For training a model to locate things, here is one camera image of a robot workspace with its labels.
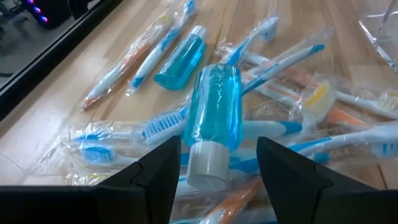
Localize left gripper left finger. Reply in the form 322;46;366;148
0;135;182;224

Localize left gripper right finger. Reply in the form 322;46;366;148
256;136;398;224

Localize orange white toothbrush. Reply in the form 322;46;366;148
198;177;264;224
77;11;175;111
242;67;374;130

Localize orange toothbrush yellow bristles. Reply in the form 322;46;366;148
334;89;398;121
300;81;337;125

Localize blue mouthwash bottle white cap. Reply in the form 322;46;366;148
153;25;208;91
183;63;244;191

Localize clear acrylic organizer box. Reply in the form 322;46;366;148
357;0;398;74

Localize black computer with LEDs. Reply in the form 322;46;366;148
20;0;74;30

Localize black table frame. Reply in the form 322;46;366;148
0;0;125;121

